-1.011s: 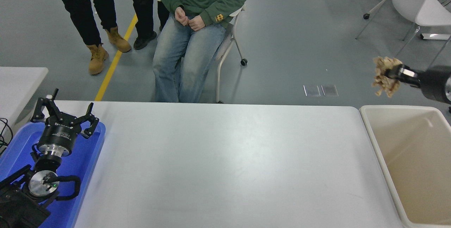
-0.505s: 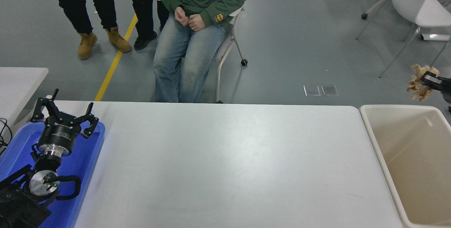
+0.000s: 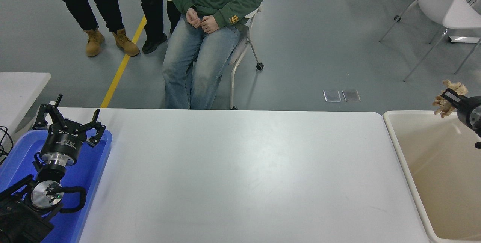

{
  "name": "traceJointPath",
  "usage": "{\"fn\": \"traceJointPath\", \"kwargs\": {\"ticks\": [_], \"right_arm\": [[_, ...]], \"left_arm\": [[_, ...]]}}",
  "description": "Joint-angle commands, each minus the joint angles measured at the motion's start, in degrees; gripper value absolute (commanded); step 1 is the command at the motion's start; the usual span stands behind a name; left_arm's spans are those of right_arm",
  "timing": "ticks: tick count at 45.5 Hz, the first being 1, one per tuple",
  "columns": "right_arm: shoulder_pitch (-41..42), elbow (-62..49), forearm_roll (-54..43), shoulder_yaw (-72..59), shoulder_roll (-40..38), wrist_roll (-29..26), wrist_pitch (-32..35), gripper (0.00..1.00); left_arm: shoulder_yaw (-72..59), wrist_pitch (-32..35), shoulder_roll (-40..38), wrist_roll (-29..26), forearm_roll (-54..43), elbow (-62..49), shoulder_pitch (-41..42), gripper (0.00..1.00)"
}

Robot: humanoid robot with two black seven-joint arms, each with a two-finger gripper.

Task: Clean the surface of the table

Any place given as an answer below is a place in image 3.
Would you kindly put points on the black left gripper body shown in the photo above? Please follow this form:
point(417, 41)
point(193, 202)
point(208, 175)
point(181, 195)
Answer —
point(64, 143)

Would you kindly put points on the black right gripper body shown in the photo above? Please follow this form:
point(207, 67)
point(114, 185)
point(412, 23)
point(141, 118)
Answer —
point(466, 111)

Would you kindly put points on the tan paper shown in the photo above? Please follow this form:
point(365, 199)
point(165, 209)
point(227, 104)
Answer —
point(445, 107)

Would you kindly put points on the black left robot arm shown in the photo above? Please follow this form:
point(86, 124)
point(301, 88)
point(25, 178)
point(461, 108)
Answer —
point(22, 220)

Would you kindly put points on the person's right hand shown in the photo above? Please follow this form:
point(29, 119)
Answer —
point(192, 15)

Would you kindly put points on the person's left hand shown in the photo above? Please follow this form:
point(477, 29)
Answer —
point(210, 24)

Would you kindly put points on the white side table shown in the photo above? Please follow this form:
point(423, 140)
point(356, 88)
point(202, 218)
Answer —
point(18, 92)

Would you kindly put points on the blue plastic tray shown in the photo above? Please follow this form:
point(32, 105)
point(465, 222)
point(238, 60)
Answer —
point(94, 168)

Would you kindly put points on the white table foot bar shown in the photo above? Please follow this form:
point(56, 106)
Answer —
point(464, 39)

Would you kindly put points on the large pale plastic bin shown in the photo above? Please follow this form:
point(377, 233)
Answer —
point(436, 168)

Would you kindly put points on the clear floor plate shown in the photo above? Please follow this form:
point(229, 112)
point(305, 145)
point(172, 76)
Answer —
point(351, 95)
point(332, 96)

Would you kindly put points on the grey chair with casters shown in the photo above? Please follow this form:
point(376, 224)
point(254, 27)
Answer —
point(242, 46)

